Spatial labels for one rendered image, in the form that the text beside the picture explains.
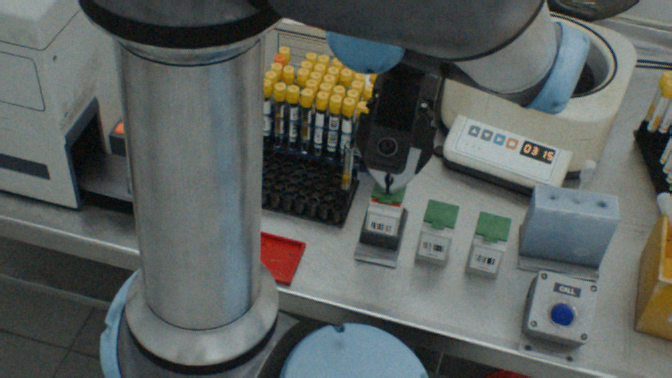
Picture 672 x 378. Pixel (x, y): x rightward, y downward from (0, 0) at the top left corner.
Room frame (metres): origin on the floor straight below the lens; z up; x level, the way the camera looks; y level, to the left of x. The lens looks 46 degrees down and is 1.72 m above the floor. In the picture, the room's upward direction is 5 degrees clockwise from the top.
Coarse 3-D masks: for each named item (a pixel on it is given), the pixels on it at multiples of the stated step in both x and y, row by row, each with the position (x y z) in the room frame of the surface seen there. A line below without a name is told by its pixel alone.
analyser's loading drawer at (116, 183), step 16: (80, 160) 0.81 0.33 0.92; (96, 160) 0.81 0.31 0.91; (112, 160) 0.82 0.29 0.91; (80, 176) 0.78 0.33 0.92; (96, 176) 0.78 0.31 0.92; (112, 176) 0.79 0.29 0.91; (128, 176) 0.76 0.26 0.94; (96, 192) 0.77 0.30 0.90; (112, 192) 0.76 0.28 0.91; (128, 192) 0.76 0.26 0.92
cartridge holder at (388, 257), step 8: (400, 224) 0.75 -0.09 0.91; (360, 232) 0.74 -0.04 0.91; (368, 232) 0.73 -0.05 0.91; (376, 232) 0.73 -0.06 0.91; (400, 232) 0.74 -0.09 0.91; (360, 240) 0.73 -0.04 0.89; (368, 240) 0.73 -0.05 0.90; (376, 240) 0.73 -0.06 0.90; (384, 240) 0.73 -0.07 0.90; (392, 240) 0.73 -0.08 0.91; (400, 240) 0.74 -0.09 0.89; (360, 248) 0.72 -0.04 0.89; (368, 248) 0.73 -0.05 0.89; (376, 248) 0.73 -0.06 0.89; (384, 248) 0.73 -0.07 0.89; (392, 248) 0.73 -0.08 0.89; (360, 256) 0.72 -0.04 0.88; (368, 256) 0.71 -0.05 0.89; (376, 256) 0.71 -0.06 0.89; (384, 256) 0.72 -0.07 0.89; (392, 256) 0.72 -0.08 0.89; (384, 264) 0.71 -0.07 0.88; (392, 264) 0.71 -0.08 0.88
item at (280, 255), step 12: (264, 240) 0.73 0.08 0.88; (276, 240) 0.74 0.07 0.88; (288, 240) 0.73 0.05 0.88; (264, 252) 0.71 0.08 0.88; (276, 252) 0.72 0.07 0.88; (288, 252) 0.72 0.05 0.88; (300, 252) 0.71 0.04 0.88; (264, 264) 0.70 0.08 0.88; (276, 264) 0.70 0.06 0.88; (288, 264) 0.70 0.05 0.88; (276, 276) 0.67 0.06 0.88; (288, 276) 0.68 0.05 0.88
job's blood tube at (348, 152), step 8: (344, 144) 0.82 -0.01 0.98; (352, 144) 0.82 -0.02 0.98; (344, 152) 0.81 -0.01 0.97; (352, 152) 0.81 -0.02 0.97; (344, 160) 0.81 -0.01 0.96; (352, 160) 0.81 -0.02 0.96; (344, 168) 0.81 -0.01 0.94; (344, 176) 0.81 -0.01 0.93; (344, 184) 0.81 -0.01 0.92; (344, 192) 0.81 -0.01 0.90
